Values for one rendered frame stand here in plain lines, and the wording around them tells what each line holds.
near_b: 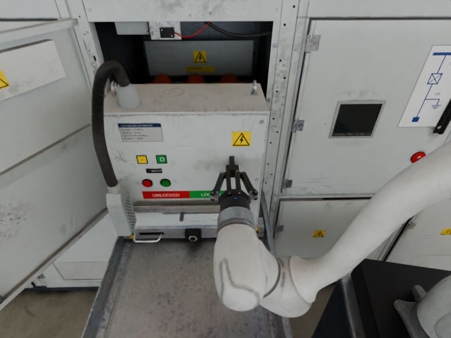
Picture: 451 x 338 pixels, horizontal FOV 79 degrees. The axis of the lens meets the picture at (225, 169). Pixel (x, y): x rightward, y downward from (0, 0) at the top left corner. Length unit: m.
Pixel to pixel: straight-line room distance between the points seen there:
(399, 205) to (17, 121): 0.97
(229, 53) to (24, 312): 1.98
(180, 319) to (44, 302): 1.39
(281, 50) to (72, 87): 0.71
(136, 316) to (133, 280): 0.13
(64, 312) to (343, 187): 1.78
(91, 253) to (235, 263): 1.32
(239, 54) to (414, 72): 0.85
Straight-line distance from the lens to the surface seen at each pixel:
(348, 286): 1.22
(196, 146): 0.83
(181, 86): 0.96
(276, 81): 1.05
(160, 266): 1.08
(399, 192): 0.49
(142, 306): 1.02
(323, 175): 1.31
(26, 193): 1.09
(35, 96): 1.03
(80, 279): 2.04
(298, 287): 0.64
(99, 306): 1.03
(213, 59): 1.64
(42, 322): 2.18
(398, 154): 1.38
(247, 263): 0.55
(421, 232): 1.86
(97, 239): 1.66
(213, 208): 0.94
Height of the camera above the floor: 1.73
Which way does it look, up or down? 38 degrees down
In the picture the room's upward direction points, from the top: straight up
